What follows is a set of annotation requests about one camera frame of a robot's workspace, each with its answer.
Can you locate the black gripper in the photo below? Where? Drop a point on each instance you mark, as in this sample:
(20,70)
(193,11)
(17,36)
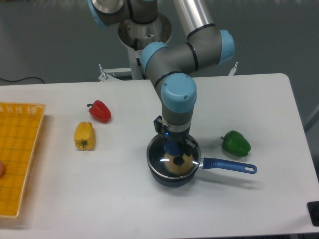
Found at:
(186,145)

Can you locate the glass pot lid blue knob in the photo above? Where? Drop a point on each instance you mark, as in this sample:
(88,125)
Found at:
(155,153)

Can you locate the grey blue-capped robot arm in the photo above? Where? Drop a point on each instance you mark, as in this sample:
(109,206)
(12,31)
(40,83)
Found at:
(169,68)

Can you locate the beige donut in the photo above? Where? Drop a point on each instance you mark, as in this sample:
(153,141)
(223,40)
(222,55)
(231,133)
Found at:
(177,165)

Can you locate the green bell pepper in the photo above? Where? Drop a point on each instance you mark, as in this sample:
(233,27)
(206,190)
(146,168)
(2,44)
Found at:
(235,144)

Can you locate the red bell pepper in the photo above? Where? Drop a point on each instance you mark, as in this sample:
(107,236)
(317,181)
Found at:
(99,111)

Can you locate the yellow bell pepper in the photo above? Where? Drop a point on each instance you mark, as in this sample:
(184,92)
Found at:
(84,136)

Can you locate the black device at table edge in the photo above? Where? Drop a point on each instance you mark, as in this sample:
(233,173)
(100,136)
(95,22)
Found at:
(313,208)

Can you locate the yellow woven basket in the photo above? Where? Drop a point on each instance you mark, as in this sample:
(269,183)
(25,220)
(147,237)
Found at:
(20,124)

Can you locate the dark pot with blue handle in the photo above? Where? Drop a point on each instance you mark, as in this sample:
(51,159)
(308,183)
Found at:
(210,163)

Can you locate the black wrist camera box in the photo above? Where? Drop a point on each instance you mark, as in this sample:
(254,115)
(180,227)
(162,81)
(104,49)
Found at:
(160,127)

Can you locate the white metal base frame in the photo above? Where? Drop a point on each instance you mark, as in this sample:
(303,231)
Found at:
(117,73)

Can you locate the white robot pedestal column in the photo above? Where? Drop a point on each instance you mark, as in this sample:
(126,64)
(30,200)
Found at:
(137,36)

